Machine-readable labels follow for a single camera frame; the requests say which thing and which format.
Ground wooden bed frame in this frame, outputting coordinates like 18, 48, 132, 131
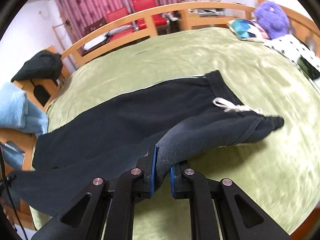
0, 0, 320, 230

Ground black track pants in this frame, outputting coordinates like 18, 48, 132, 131
10, 71, 284, 216

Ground light blue towel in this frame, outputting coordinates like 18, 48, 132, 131
1, 82, 49, 137

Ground red chair left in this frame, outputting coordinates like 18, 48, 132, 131
106, 6, 136, 42

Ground black garment on footboard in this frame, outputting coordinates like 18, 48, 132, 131
11, 50, 63, 82

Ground white dotted pillow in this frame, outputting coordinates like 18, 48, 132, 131
264, 34, 320, 89

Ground purple plush toy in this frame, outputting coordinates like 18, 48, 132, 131
254, 1, 290, 39

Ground colourful geometric pillow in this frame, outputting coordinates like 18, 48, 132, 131
227, 19, 270, 43

